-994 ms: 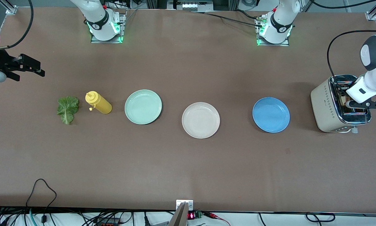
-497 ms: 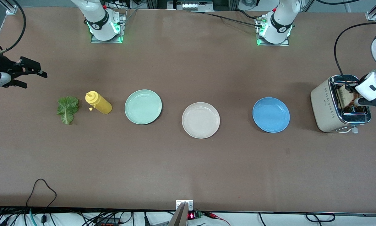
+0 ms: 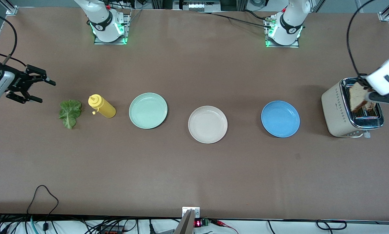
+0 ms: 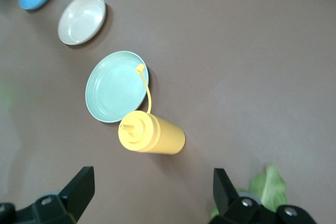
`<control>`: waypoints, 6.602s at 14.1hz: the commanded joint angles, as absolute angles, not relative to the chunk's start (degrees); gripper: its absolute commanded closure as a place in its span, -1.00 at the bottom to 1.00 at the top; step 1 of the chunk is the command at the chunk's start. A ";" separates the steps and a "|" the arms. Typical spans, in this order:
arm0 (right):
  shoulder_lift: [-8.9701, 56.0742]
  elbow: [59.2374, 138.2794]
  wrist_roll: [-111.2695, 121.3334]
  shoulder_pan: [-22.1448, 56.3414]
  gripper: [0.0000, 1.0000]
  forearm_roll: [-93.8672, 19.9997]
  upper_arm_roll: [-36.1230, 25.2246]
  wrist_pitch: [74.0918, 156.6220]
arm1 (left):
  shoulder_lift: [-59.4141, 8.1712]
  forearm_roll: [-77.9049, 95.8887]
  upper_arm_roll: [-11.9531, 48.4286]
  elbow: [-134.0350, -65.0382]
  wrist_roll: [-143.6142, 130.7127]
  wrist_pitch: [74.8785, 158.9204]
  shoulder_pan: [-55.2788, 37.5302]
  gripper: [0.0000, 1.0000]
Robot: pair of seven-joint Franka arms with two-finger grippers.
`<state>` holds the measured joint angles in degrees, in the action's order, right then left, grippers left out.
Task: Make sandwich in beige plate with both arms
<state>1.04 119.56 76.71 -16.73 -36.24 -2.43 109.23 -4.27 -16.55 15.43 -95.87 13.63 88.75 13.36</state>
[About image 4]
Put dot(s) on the pale green round plate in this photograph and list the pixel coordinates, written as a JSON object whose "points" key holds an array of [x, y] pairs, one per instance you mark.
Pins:
{"points": [[113, 87]]}

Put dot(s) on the green lettuce leaf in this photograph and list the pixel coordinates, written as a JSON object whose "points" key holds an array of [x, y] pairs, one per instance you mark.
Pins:
{"points": [[270, 187]]}

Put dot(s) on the beige round plate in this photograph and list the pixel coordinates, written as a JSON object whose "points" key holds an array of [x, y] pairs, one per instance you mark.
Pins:
{"points": [[81, 19]]}

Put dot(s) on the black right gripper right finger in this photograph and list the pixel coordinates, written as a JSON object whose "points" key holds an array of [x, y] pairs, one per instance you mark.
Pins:
{"points": [[225, 197]]}

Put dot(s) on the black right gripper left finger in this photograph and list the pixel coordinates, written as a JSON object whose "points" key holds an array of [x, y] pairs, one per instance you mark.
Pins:
{"points": [[78, 195]]}

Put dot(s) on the yellow squeeze bottle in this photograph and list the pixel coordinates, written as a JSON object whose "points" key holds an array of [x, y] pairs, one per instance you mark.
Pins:
{"points": [[157, 134]]}

